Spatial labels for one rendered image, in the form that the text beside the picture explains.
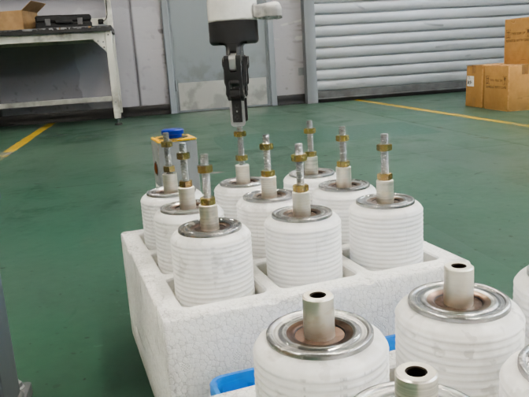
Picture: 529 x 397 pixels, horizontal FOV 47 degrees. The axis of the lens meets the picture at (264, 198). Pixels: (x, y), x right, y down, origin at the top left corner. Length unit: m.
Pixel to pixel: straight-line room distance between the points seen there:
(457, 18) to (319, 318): 6.07
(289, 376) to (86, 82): 5.37
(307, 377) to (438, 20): 6.01
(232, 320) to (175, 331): 0.06
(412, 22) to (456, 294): 5.77
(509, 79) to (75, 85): 3.57
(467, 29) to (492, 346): 6.07
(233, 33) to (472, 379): 0.62
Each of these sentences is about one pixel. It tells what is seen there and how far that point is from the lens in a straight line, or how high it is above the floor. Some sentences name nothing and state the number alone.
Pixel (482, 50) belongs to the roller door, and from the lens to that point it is 6.55.
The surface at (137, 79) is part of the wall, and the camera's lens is 5.70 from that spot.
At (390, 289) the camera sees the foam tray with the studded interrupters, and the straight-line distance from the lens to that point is 0.75.
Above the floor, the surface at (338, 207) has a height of 0.23.
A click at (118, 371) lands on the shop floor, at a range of 0.97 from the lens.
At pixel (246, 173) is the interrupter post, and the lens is 0.96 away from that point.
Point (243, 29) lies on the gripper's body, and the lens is 0.92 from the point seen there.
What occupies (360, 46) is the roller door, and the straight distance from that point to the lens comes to 6.00.
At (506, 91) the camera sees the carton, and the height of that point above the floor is 0.13.
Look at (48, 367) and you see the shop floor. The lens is 1.03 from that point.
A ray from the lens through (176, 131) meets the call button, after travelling 1.09.
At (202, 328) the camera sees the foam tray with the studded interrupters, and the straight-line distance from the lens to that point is 0.67.
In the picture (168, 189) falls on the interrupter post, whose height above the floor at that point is 0.26.
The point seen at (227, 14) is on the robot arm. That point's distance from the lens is 0.92.
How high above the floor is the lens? 0.44
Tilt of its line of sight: 13 degrees down
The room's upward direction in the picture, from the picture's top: 4 degrees counter-clockwise
